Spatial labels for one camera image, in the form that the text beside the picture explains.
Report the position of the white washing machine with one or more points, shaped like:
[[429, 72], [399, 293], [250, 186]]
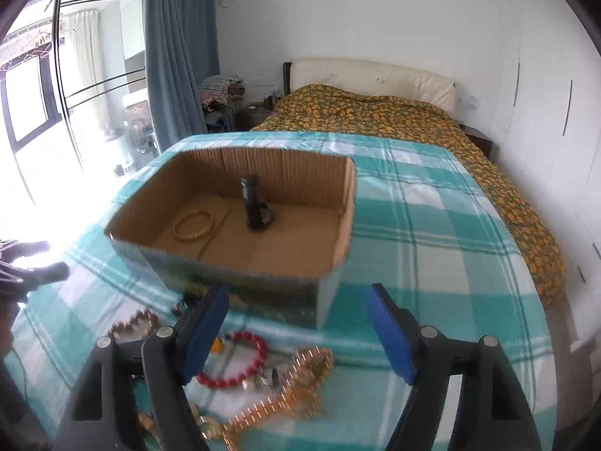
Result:
[[138, 131]]

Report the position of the gold bangle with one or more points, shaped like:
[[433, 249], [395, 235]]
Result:
[[199, 236]]

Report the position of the teal checked cloth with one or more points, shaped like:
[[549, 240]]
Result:
[[422, 225]]

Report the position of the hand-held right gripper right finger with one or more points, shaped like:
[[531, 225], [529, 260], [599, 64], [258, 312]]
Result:
[[389, 338]]

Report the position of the white wardrobe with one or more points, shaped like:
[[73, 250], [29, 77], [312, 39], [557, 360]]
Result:
[[540, 80]]

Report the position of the pile of clothes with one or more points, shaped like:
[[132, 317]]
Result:
[[216, 87]]

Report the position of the beige pillow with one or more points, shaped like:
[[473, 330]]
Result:
[[375, 75]]

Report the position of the small silver jewelry piece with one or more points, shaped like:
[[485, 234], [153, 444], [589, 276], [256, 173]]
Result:
[[272, 378]]

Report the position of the white wall socket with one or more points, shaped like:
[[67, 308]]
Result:
[[470, 102]]

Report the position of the printed cardboard box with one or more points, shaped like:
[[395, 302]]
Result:
[[291, 244]]

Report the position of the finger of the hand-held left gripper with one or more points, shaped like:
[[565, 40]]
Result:
[[28, 249], [42, 273]]

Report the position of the glass sliding door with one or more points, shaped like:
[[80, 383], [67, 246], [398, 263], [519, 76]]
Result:
[[28, 103]]

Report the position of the orange floral bed cover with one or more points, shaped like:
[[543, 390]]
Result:
[[375, 112]]

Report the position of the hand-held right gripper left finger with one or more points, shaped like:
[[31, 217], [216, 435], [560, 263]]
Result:
[[206, 338]]

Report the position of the dark wooden nightstand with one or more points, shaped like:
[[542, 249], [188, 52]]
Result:
[[249, 117], [479, 138]]

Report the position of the blue curtain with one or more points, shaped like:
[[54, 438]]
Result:
[[178, 56]]

